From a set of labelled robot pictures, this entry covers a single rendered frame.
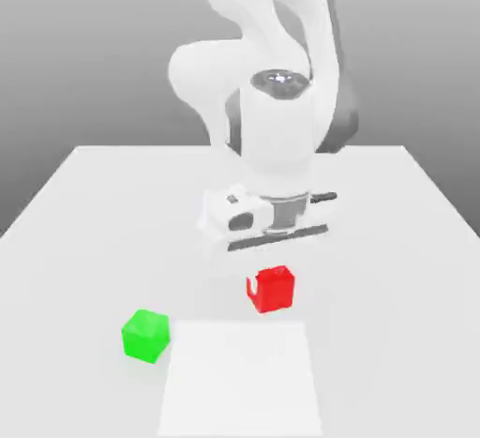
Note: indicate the small green cube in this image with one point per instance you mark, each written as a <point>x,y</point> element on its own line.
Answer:
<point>145,336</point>

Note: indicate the small red cube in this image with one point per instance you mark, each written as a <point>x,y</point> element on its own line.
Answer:
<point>275,289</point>

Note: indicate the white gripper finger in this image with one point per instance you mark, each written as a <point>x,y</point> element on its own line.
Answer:
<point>254,283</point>

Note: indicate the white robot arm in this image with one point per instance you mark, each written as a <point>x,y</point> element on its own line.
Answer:
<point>277,134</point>

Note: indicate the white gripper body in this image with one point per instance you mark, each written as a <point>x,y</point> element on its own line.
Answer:
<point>277,248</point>

